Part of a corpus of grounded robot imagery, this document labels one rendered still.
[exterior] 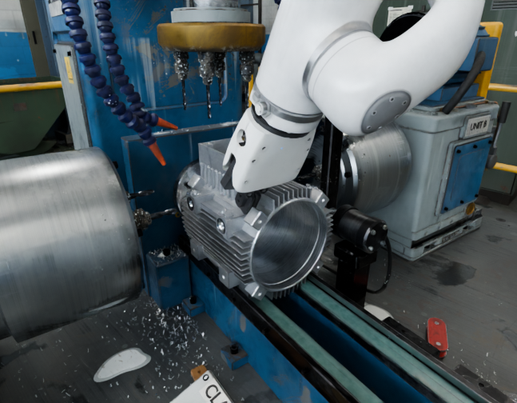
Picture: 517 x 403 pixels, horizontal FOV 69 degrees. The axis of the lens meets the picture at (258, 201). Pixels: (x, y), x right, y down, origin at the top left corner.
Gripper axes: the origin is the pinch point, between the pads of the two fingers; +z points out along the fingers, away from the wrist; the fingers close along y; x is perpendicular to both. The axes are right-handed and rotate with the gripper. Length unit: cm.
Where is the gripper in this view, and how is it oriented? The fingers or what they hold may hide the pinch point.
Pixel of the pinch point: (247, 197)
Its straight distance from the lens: 54.4
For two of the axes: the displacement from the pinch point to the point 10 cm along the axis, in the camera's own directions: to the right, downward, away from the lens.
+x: -4.9, -7.5, 4.5
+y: 8.2, -2.3, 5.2
